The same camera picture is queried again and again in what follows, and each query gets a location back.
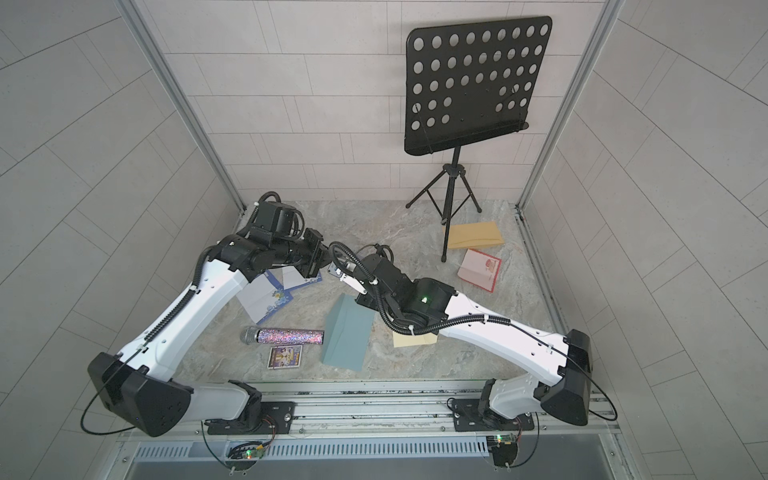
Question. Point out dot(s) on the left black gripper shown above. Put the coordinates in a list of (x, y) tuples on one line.
[(319, 253)]

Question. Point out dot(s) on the tan kraft envelope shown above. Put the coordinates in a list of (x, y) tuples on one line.
[(475, 235)]

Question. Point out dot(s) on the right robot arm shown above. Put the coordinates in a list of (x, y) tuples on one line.
[(558, 372)]

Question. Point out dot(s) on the cream yellow envelope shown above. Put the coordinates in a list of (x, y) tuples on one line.
[(403, 341)]

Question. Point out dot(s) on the teal blue envelope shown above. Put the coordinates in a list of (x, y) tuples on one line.
[(346, 335)]

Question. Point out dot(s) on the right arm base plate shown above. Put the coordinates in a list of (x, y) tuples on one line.
[(472, 415)]

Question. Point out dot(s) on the small colourful picture card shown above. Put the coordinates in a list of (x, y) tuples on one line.
[(284, 357)]

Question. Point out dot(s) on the black perforated music stand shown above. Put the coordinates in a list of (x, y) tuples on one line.
[(467, 83)]

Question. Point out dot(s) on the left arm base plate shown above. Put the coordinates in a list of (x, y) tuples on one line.
[(279, 417)]

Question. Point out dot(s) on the white ventilation grille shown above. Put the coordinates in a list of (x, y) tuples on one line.
[(322, 449)]

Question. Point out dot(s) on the left green circuit board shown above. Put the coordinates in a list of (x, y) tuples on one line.
[(244, 456)]

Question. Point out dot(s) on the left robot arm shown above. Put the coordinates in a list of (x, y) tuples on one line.
[(137, 384)]

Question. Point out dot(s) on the right green circuit board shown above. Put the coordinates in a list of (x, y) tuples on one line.
[(503, 450)]

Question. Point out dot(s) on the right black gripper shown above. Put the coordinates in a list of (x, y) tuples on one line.
[(369, 300)]

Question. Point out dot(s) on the green circuit board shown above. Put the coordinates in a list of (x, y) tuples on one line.
[(503, 450), (244, 456)]

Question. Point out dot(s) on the aluminium rail frame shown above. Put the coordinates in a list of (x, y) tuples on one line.
[(337, 409)]

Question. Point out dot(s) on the glittery purple microphone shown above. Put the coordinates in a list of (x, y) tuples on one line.
[(279, 336)]

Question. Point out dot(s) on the white letter with blue print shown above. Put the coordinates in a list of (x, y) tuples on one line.
[(263, 297)]

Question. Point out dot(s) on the white and pink letter paper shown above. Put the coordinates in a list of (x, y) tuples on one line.
[(480, 269)]

